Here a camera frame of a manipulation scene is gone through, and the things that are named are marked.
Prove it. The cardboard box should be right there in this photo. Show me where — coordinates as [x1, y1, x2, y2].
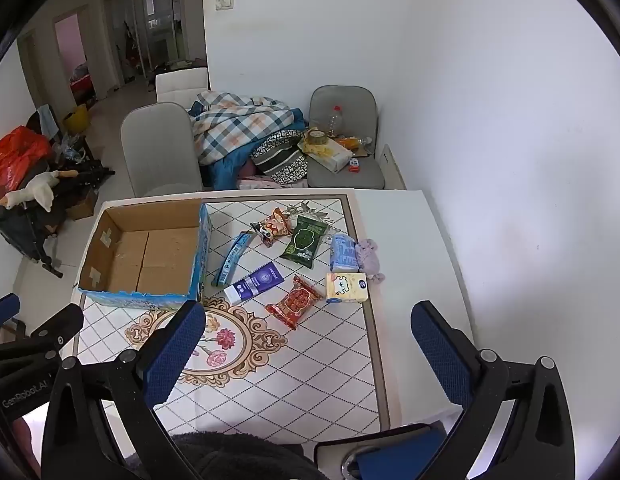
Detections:
[78, 199, 212, 311]

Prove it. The pink cloth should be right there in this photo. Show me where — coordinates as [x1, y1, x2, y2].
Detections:
[237, 175, 308, 190]

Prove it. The red snack packet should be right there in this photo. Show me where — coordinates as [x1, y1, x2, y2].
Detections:
[264, 275, 325, 331]

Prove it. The light blue face mask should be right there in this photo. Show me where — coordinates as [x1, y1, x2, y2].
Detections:
[37, 105, 59, 137]

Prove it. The green snack packet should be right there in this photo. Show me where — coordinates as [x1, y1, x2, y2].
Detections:
[279, 215, 331, 267]

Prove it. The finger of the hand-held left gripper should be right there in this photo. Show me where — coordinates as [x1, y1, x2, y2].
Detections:
[0, 294, 21, 332]
[0, 302, 85, 361]

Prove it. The white goose plush toy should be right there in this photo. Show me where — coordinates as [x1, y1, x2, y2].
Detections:
[1, 170, 76, 213]

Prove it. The brown floor carton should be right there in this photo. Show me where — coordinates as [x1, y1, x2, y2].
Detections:
[65, 190, 98, 221]

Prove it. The orange plastic bag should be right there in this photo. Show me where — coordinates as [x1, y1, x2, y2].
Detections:
[0, 126, 53, 186]

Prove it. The purple white toothpaste tube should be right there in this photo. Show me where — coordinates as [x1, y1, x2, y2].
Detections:
[223, 262, 285, 305]

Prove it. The orange snack packet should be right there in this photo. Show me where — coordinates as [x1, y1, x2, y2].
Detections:
[250, 207, 295, 247]

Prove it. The plaid blanket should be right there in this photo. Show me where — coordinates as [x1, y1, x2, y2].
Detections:
[188, 91, 307, 166]

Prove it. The black white patterned bag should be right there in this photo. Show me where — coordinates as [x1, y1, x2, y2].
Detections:
[250, 130, 309, 184]

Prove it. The yellow bin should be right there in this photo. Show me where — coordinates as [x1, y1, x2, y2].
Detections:
[63, 104, 91, 133]

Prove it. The grey chair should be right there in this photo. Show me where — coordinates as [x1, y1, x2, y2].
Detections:
[307, 85, 385, 190]
[120, 102, 205, 197]

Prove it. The white chair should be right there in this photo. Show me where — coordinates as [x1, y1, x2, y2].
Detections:
[155, 67, 209, 106]

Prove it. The long blue tube packet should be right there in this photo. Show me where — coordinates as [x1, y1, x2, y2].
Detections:
[211, 230, 255, 287]

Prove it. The blue cloth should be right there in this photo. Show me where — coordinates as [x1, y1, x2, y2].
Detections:
[200, 145, 255, 191]

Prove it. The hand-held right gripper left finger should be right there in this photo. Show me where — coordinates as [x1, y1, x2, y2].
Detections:
[42, 300, 207, 480]

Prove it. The yellow white packet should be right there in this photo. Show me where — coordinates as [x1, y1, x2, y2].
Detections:
[297, 137, 353, 173]

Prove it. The black folding stroller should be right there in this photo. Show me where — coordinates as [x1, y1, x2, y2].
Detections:
[0, 157, 116, 278]

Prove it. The yellow tissue pack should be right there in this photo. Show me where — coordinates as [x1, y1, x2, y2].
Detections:
[325, 272, 367, 305]

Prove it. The purple cloth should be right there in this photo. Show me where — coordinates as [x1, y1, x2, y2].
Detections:
[355, 238, 385, 282]

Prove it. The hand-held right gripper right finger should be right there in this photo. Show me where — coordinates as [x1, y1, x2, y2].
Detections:
[411, 301, 575, 480]

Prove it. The blue tissue pack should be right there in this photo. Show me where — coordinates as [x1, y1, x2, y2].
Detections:
[330, 232, 361, 273]

